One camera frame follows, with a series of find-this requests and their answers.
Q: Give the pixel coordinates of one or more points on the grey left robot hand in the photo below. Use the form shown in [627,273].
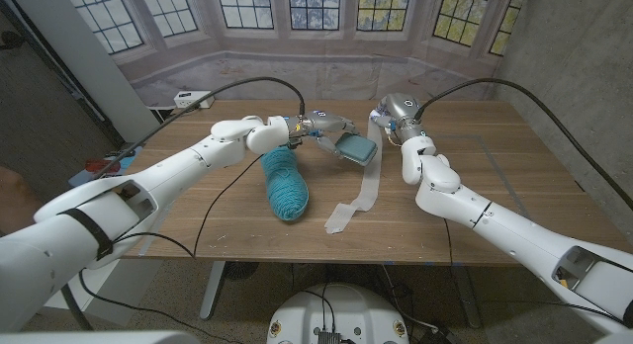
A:
[326,122]

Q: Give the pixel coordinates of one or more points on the white bandage strip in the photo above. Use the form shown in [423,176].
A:
[368,186]

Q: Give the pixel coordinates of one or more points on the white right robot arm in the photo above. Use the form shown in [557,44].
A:
[504,225]

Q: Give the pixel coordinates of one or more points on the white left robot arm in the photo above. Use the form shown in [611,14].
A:
[123,196]

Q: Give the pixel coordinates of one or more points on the teal yarn skein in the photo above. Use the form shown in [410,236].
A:
[286,186]

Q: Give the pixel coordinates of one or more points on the printed window backdrop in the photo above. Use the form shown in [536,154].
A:
[346,72]

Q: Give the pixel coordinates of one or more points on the white power strip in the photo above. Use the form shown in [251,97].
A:
[190,100]

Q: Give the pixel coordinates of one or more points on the black round fan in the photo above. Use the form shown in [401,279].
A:
[241,270]

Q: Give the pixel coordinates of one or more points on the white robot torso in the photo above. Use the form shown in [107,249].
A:
[356,309]

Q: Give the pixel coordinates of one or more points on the blue stool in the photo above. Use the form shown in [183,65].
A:
[128,161]

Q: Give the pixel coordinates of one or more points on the grey table leg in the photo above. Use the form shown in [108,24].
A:
[467,297]
[212,289]

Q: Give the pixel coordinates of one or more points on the black remote control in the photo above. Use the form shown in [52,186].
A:
[119,153]

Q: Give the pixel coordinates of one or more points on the red flat item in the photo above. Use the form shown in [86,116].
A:
[102,165]

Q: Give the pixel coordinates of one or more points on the white robot body edge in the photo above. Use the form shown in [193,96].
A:
[99,338]

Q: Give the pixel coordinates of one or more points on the person's bare leg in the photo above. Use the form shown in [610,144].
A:
[15,200]

